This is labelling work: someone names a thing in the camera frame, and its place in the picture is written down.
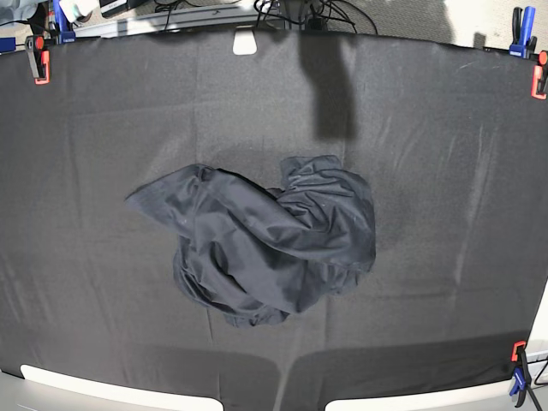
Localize dark navy t-shirt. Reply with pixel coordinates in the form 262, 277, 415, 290
126, 155, 376, 327

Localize blue bar clamp far right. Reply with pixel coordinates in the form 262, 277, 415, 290
509, 6, 537, 59

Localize orange clamp far right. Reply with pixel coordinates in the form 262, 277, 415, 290
531, 51, 547, 100

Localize orange clamp far left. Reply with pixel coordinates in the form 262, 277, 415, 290
25, 35, 51, 85

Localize blue bar clamp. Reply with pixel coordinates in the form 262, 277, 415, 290
51, 0, 76, 44
509, 6, 537, 59

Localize black table cover cloth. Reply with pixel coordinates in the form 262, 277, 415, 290
1, 31, 547, 410

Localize blue orange clamp near right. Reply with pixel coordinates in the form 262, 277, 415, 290
509, 340, 543, 411

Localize white tab at table edge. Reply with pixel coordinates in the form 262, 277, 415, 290
232, 27, 258, 56

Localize blue bar clamp far left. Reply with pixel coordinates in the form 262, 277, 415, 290
51, 0, 76, 44

